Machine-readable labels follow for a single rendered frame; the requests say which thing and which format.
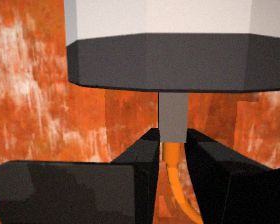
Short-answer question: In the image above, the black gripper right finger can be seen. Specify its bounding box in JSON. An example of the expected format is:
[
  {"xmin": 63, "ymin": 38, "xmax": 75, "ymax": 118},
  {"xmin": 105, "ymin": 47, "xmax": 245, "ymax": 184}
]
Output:
[{"xmin": 184, "ymin": 128, "xmax": 280, "ymax": 224}]

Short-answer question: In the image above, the grey plug with orange cable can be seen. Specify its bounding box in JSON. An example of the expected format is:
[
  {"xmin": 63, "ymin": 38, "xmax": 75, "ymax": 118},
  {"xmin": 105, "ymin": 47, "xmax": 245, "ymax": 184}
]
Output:
[{"xmin": 158, "ymin": 92, "xmax": 203, "ymax": 224}]

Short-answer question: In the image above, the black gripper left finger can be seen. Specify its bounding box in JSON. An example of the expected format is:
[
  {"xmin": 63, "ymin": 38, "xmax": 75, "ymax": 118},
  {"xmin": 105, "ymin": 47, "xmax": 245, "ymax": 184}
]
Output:
[{"xmin": 0, "ymin": 128, "xmax": 160, "ymax": 224}]

